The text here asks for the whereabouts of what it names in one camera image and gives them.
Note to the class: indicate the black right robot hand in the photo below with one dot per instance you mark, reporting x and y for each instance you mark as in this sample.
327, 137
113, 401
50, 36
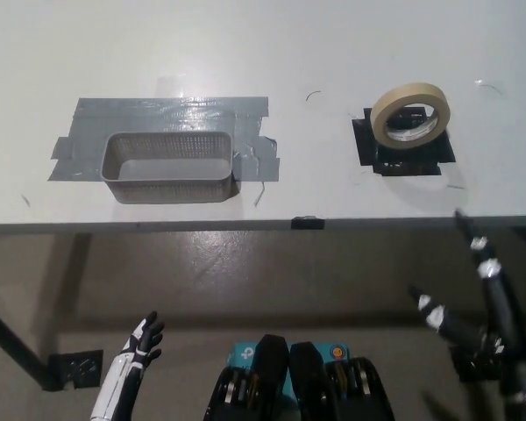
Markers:
493, 285

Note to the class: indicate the beige masking tape roll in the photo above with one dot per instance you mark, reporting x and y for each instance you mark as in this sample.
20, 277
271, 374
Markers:
383, 107

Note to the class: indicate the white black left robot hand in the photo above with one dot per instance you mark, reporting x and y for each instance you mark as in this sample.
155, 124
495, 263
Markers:
125, 373

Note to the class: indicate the small grey mesh container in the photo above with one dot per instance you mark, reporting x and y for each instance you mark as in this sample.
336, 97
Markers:
166, 169

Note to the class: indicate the small black tape strip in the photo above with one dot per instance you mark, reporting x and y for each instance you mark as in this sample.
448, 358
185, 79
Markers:
307, 223

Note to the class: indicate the grey duct tape patch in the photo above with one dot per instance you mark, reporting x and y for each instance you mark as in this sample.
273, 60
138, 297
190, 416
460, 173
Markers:
158, 114

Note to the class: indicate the black metal table leg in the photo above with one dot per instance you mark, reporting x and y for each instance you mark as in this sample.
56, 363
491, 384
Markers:
13, 340

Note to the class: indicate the square black tape patch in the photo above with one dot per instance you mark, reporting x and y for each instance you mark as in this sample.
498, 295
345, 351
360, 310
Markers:
368, 144

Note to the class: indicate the black tape floor marker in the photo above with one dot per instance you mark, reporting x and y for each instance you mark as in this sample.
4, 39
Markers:
469, 370
76, 368

